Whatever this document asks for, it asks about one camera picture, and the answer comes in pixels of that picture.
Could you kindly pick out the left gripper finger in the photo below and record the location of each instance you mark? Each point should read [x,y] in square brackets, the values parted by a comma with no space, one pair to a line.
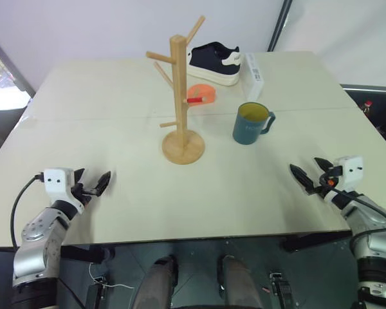
[103,182]
[80,174]

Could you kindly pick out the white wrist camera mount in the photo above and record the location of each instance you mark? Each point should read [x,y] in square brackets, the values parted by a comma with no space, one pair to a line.
[56,181]
[350,174]

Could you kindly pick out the dark rounded knee shape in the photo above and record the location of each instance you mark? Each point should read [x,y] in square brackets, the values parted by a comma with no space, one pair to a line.
[239,283]
[156,284]

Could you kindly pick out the small red capped object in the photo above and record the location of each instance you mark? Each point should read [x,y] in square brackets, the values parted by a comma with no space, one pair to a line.
[368,104]

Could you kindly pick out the black table foot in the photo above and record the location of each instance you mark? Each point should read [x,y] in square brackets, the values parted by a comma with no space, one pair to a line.
[315,242]
[83,253]

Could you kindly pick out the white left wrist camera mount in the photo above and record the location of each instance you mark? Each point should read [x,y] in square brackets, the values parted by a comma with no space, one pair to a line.
[56,181]

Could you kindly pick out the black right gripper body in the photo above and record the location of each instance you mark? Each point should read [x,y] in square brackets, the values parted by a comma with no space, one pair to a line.
[328,176]

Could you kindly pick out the wooden mug tree stand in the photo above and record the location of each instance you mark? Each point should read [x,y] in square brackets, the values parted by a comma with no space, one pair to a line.
[179,96]

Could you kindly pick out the black and white sneaker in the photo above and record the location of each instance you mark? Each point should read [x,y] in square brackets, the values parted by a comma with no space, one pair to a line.
[209,58]

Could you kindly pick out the black floor bracket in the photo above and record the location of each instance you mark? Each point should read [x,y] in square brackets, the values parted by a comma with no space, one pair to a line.
[280,286]
[96,293]

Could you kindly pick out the white cardboard box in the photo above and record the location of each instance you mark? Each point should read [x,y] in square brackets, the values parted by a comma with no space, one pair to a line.
[254,80]

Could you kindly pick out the orange tape roll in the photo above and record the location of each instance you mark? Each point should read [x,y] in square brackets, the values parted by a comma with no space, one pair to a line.
[203,90]

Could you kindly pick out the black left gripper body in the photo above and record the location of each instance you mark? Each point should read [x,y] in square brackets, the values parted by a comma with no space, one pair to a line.
[82,191]

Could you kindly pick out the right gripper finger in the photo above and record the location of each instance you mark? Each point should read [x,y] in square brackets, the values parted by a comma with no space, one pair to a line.
[303,177]
[323,164]

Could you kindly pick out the blue mug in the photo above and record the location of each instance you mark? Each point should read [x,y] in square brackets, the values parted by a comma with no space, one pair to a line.
[247,128]

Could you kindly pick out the dark window frame bar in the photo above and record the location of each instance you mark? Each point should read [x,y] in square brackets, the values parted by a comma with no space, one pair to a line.
[11,64]

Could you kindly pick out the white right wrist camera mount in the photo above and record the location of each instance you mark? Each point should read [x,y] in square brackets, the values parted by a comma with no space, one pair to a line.
[350,174]

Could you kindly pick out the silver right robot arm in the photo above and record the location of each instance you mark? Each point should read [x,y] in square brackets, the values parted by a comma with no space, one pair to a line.
[378,244]

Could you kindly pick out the red tape mark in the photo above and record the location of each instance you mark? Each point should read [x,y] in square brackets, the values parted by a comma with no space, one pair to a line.
[194,100]

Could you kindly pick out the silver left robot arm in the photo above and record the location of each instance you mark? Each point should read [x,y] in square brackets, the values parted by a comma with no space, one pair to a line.
[35,231]

